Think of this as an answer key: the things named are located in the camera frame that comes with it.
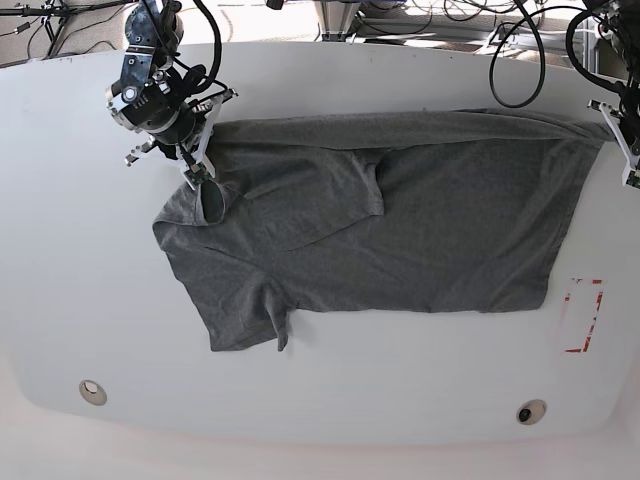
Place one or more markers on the metal stand column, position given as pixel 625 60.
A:
pixel 335 19

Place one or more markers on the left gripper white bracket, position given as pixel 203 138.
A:
pixel 625 137

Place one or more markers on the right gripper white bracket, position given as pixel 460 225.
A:
pixel 181 132

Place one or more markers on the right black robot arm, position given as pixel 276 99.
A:
pixel 154 31

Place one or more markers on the grey T-shirt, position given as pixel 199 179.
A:
pixel 431 212

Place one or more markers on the red tape rectangle marking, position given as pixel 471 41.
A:
pixel 579 313

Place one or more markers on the left round table grommet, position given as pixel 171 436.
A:
pixel 92 393

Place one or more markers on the black tripod stand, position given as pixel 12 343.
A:
pixel 54 17

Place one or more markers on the round table grommet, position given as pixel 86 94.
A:
pixel 92 393
pixel 531 412

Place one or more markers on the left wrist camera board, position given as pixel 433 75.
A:
pixel 633 179

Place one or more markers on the right round table grommet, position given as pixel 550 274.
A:
pixel 531 412

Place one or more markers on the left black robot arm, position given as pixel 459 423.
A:
pixel 621 20

